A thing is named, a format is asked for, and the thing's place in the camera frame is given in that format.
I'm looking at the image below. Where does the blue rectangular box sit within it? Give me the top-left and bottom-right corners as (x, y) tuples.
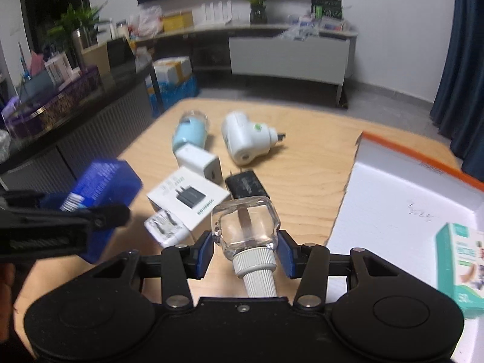
(60, 159), (143, 264)

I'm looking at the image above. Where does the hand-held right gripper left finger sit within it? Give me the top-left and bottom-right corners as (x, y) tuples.
(91, 231), (213, 308)

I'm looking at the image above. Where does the black wall charger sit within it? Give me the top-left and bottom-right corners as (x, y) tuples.
(225, 170), (270, 200)

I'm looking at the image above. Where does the leafy green plant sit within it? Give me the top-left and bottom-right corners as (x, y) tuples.
(47, 2), (110, 59)

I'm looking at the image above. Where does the blue plastic bag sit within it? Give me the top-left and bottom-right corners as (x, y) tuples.
(146, 76), (200, 118)

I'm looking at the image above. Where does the beige container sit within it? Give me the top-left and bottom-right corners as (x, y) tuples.
(81, 41), (110, 74)

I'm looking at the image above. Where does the dark blue curtain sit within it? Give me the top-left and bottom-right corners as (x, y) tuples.
(429, 0), (484, 182)

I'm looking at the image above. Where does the metal tumbler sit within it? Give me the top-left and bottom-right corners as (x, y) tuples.
(72, 27), (93, 59)

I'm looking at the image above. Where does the cardboard carton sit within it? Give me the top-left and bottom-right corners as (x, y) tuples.
(153, 57), (193, 84)

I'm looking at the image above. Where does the yellow box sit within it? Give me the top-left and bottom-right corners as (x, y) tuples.
(162, 11), (194, 31)

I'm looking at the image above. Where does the white charger package box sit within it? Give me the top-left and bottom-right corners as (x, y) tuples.
(147, 166), (231, 231)

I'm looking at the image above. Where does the white round plug adapter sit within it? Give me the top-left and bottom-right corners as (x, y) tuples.
(144, 209), (190, 247)

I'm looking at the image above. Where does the white plug-in vaporizer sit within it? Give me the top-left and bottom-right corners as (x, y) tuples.
(221, 111), (287, 166)

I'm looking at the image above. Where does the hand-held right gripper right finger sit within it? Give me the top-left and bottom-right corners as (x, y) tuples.
(278, 230), (398, 309)

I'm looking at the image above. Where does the black ribbed side cabinet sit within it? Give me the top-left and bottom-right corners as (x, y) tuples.
(0, 60), (163, 193)

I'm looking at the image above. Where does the teal green carton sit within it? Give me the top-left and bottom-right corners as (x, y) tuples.
(435, 222), (484, 319)

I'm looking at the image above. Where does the white router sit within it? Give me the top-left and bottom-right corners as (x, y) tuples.
(192, 2), (233, 23)

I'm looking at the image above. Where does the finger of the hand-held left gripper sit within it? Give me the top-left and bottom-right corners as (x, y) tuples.
(72, 203), (131, 233)
(0, 191), (67, 212)

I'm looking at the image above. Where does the white television cabinet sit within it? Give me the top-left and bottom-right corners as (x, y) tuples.
(134, 23), (358, 108)

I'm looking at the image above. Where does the light blue jar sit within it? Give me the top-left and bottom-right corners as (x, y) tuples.
(172, 110), (210, 155)

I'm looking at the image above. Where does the clear liquid bottle white cap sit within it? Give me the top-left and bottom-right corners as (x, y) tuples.
(211, 196), (282, 299)

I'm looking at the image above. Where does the white cardboard tray orange rim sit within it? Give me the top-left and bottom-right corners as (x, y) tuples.
(325, 132), (484, 363)

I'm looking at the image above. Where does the black and green box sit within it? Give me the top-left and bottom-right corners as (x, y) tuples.
(311, 0), (343, 19)

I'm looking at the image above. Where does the white wall charger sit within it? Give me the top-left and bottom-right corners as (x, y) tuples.
(175, 144), (221, 181)

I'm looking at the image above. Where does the purple patterned basket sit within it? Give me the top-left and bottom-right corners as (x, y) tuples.
(2, 66), (101, 137)

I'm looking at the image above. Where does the pile of clear packets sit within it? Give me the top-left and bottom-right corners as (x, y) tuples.
(280, 23), (322, 40)

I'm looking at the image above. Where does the white plastic bag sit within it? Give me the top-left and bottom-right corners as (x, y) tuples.
(130, 5), (164, 36)

